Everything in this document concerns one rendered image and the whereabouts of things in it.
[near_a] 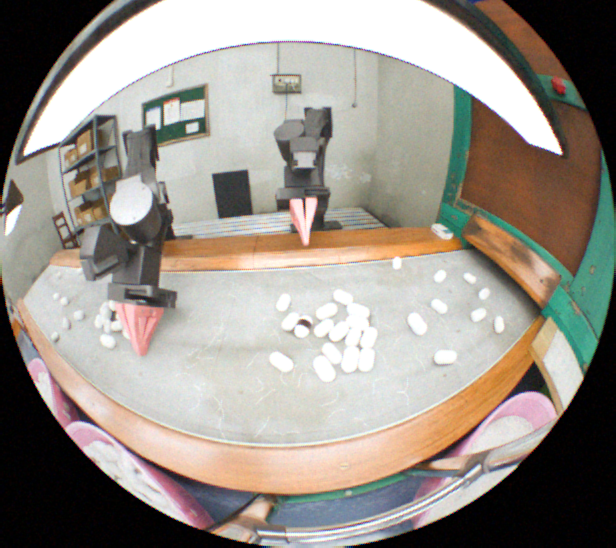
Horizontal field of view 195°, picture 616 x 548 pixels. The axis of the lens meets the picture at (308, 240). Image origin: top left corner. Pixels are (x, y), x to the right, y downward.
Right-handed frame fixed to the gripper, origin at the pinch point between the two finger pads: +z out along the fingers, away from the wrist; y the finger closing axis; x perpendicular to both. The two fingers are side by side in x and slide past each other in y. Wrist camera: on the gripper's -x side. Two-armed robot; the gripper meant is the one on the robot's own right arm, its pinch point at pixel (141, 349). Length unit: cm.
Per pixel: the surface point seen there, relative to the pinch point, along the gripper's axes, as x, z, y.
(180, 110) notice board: 66, -205, -99
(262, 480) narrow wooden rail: -8.9, 9.8, 18.2
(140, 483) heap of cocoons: -11.8, 17.6, 2.1
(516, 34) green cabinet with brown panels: -44, -48, 75
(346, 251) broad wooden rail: 14.6, -17.2, 34.6
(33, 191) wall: 12, -144, -465
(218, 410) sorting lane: -2.0, 5.5, 12.9
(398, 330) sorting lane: 3.5, -1.0, 37.6
